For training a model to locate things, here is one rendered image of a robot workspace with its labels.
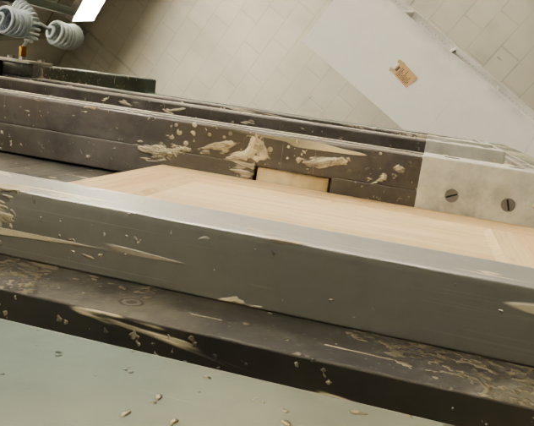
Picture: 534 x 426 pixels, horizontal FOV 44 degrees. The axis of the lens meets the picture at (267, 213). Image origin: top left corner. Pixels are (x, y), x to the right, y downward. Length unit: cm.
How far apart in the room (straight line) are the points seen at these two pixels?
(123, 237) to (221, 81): 622
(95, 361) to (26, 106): 69
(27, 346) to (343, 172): 57
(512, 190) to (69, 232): 46
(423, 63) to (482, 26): 144
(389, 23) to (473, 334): 434
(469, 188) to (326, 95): 556
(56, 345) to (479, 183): 58
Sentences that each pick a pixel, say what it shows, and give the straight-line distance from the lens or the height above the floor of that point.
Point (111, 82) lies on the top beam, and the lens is 217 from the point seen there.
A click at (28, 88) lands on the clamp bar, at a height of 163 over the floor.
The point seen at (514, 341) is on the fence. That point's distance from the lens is 36.
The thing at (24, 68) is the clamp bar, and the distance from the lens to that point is 163.
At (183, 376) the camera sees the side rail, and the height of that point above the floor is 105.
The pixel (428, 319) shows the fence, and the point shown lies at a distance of 35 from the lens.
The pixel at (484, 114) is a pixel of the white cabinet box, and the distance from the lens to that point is 463.
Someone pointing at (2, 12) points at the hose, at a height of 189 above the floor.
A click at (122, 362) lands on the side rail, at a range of 16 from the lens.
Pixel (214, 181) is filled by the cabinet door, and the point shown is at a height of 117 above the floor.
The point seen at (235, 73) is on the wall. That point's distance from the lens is 652.
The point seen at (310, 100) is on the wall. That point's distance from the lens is 629.
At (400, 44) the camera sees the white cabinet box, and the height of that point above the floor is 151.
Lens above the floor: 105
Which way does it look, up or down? 5 degrees up
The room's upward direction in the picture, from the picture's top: 48 degrees counter-clockwise
